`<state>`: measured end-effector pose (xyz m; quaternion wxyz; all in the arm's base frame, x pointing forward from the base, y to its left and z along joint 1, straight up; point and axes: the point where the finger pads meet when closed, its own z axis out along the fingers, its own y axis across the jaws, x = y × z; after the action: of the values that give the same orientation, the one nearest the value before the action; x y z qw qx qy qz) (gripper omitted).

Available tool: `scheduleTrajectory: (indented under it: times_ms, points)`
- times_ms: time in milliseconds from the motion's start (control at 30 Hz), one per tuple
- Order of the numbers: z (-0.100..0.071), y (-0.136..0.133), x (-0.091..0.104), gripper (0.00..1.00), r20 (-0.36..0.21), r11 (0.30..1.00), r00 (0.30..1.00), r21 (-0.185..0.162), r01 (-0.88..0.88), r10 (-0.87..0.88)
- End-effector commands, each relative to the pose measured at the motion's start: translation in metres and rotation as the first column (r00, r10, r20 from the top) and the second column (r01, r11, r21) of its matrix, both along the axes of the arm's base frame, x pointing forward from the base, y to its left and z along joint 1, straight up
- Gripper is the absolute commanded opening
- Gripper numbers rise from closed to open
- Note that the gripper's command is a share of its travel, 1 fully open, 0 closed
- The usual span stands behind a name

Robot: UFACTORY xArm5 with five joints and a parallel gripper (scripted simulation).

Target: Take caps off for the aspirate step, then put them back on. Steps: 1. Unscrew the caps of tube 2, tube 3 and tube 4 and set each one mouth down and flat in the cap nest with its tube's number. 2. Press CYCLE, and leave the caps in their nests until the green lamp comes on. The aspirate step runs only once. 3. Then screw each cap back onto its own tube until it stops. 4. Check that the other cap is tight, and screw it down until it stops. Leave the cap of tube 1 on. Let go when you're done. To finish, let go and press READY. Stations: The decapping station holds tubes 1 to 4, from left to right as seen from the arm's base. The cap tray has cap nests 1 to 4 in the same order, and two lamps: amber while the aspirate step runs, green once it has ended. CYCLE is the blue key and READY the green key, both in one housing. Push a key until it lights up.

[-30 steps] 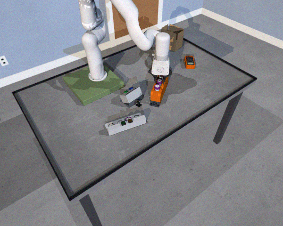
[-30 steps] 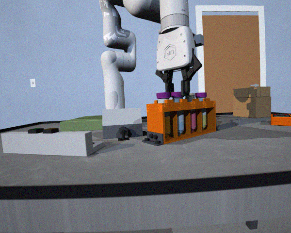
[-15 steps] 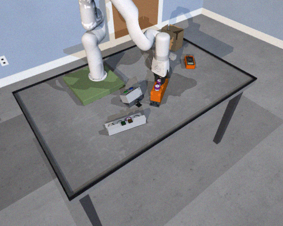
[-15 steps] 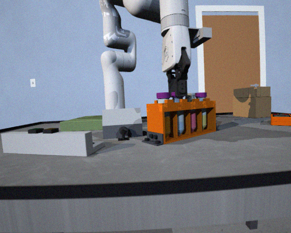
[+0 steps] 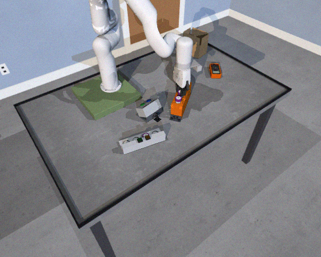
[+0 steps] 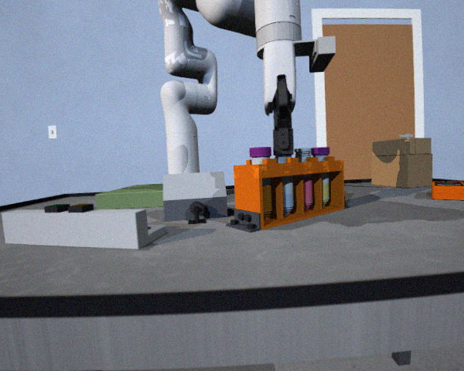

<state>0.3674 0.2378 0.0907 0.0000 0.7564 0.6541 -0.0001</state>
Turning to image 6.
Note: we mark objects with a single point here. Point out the brown cardboard box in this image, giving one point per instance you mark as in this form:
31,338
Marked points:
391,164

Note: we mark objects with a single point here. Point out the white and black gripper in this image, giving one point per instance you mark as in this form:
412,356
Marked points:
279,61

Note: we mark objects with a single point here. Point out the grey button housing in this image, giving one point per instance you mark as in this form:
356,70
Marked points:
202,193

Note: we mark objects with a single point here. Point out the orange tube rack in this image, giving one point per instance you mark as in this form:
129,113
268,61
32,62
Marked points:
249,193

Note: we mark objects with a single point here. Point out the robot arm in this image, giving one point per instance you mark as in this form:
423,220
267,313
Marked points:
274,20

